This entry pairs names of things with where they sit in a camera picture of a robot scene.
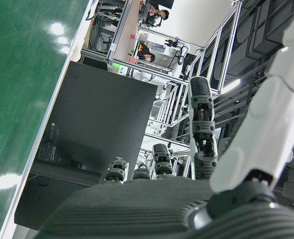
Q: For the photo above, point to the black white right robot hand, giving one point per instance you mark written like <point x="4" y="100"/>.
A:
<point x="142" y="209"/>

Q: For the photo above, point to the black monitor back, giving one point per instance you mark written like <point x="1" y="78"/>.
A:
<point x="99" y="112"/>

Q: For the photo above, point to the ceiling light bar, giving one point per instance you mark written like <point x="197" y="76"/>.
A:
<point x="231" y="85"/>

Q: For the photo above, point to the person in black shirt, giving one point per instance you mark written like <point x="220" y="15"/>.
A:
<point x="145" y="53"/>

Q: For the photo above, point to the green conveyor belt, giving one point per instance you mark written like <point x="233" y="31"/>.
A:
<point x="17" y="74"/>

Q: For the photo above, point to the person with black hair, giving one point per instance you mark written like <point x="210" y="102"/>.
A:
<point x="162" y="13"/>

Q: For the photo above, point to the aluminium cell frame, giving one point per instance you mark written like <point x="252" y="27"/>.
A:
<point x="119" y="27"/>

